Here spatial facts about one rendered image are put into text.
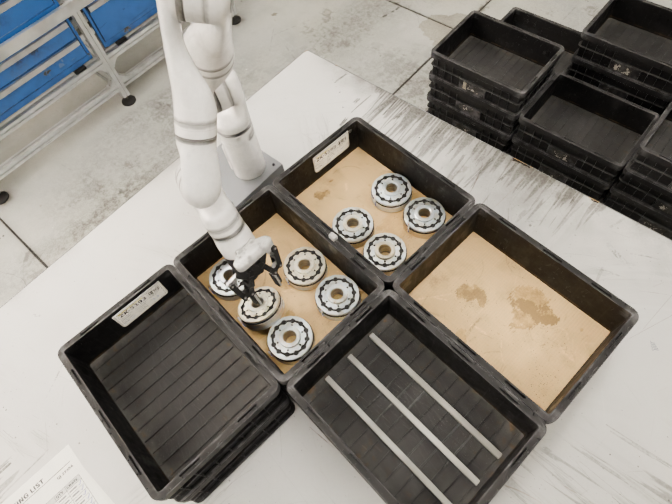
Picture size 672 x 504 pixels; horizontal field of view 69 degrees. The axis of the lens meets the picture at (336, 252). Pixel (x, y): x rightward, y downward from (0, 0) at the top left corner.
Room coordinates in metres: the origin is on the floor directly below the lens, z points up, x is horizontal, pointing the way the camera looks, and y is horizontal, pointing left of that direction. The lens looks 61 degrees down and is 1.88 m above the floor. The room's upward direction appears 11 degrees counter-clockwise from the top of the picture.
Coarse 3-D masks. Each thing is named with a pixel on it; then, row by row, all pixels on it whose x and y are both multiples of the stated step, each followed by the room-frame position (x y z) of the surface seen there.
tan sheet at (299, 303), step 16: (272, 224) 0.70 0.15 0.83; (288, 224) 0.69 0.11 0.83; (272, 240) 0.65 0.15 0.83; (288, 240) 0.64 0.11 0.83; (304, 240) 0.63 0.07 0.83; (208, 272) 0.59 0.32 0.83; (336, 272) 0.53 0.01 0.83; (208, 288) 0.55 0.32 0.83; (288, 288) 0.51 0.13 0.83; (224, 304) 0.50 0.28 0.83; (288, 304) 0.47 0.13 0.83; (304, 304) 0.46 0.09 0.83; (320, 320) 0.42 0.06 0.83; (256, 336) 0.41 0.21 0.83; (320, 336) 0.38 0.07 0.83; (288, 368) 0.32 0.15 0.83
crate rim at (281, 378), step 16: (272, 192) 0.72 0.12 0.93; (240, 208) 0.69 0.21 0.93; (176, 256) 0.59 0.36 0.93; (352, 256) 0.51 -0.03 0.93; (368, 272) 0.46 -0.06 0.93; (384, 288) 0.43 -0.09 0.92; (368, 304) 0.39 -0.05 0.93; (224, 320) 0.42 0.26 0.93; (240, 336) 0.37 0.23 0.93; (256, 352) 0.33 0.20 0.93; (272, 368) 0.29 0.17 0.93
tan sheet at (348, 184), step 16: (352, 160) 0.86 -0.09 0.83; (368, 160) 0.85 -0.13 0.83; (336, 176) 0.81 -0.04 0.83; (352, 176) 0.80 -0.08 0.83; (368, 176) 0.79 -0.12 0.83; (304, 192) 0.78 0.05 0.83; (320, 192) 0.77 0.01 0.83; (336, 192) 0.76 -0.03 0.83; (352, 192) 0.75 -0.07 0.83; (368, 192) 0.74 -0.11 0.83; (416, 192) 0.71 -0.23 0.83; (320, 208) 0.72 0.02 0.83; (336, 208) 0.71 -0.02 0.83; (368, 208) 0.69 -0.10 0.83; (384, 224) 0.64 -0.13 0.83; (400, 224) 0.63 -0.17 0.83; (416, 240) 0.58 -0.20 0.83
